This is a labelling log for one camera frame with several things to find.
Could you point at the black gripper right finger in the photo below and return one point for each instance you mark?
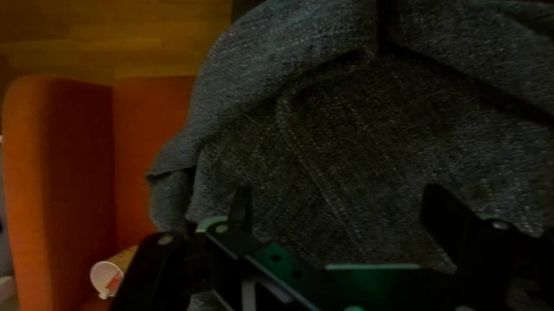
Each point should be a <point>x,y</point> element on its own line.
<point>455,236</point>

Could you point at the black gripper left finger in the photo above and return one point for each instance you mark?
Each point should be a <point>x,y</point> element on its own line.
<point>239,210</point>

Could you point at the grey woven cloth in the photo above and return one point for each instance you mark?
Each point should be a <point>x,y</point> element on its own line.
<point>356,144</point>

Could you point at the small yellow object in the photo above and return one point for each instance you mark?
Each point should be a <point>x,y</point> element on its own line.
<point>104,277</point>

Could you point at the orange upholstered armchair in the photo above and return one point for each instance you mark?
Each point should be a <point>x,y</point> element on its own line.
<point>57,174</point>

